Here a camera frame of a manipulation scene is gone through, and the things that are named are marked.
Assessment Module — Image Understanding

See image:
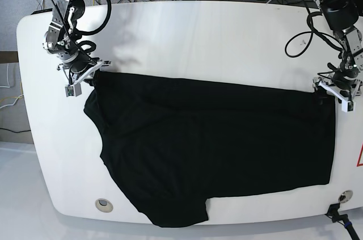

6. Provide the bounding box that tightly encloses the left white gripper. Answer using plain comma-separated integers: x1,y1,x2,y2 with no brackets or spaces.
313,74,362,103

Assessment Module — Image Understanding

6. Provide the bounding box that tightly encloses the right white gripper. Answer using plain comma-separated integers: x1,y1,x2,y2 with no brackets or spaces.
57,58,111,87

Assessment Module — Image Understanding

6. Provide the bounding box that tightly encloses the black T-shirt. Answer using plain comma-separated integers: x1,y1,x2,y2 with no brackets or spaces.
84,71,336,228

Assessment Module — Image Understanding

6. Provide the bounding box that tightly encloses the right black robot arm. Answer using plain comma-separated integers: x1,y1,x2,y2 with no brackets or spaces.
43,0,112,87

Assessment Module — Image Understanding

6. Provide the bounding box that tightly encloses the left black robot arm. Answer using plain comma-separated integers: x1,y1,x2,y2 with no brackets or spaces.
314,0,362,111

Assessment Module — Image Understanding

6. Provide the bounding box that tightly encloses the red warning triangle sticker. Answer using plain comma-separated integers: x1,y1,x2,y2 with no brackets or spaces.
357,145,363,167

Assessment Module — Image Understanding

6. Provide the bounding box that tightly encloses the right table grommet hole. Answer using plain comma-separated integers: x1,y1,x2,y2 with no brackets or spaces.
338,190,353,203

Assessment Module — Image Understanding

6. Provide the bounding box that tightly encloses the table grommet hole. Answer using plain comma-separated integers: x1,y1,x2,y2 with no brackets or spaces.
95,199,113,213
338,190,353,203

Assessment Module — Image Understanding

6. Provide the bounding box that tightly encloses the left table grommet hole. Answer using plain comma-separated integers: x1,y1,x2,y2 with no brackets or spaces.
95,199,113,213

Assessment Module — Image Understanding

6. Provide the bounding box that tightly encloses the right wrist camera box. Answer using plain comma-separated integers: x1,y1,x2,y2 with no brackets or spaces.
65,83,82,97

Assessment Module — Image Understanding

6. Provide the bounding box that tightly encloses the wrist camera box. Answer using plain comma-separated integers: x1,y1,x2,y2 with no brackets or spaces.
341,100,355,112
65,83,82,97

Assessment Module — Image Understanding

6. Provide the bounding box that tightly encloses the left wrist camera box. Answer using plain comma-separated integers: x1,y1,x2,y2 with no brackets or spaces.
341,100,355,112

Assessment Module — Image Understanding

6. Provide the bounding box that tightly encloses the yellow cable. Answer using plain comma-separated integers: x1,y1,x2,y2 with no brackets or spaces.
0,81,23,104

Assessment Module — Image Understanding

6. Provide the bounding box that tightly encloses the white cable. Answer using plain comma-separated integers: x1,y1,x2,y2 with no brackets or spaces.
0,62,22,109

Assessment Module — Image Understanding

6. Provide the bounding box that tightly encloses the black clamp with cable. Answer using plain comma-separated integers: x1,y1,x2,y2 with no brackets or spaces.
326,203,360,240

